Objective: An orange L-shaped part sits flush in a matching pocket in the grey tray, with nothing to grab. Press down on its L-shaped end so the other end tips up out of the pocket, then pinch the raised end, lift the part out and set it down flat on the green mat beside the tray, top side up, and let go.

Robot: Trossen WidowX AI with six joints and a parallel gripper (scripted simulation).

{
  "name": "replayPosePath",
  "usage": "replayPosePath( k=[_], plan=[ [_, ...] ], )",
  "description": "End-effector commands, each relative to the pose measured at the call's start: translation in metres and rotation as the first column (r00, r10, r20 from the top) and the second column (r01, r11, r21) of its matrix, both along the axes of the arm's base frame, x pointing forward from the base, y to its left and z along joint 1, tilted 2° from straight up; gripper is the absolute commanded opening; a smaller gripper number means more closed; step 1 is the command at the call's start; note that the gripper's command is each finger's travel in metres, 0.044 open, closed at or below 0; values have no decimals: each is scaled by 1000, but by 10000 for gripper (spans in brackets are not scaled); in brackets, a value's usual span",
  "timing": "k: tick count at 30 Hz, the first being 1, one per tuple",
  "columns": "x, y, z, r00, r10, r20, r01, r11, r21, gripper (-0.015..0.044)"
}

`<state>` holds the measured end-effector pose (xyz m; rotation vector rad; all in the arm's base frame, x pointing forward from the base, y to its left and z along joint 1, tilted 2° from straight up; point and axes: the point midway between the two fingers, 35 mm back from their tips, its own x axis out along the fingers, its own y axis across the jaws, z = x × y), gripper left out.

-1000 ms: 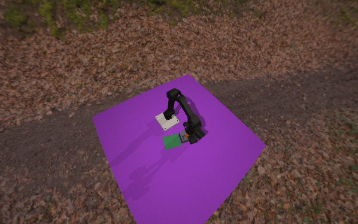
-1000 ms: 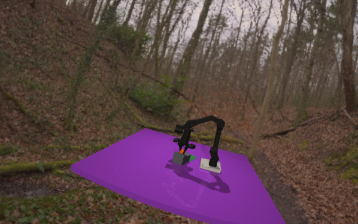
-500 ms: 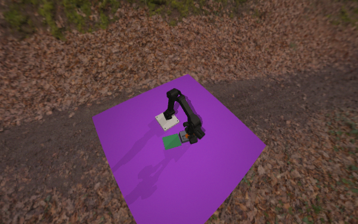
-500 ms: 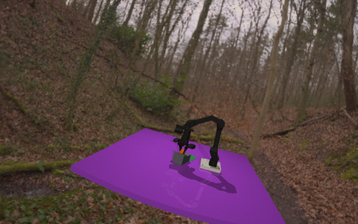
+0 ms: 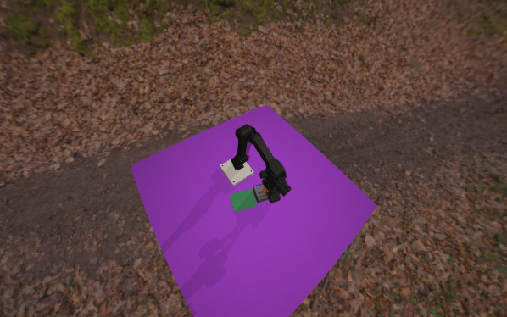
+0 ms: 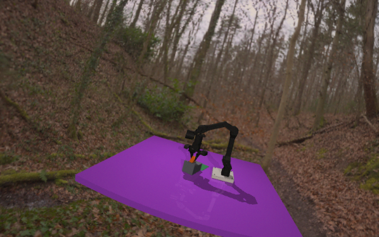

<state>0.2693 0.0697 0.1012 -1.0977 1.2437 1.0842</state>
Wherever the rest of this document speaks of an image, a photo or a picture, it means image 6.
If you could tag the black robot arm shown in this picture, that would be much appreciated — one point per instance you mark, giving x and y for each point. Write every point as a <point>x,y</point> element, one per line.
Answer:
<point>199,136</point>

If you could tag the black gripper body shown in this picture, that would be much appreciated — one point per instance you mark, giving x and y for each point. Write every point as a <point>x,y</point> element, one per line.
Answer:
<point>202,152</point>

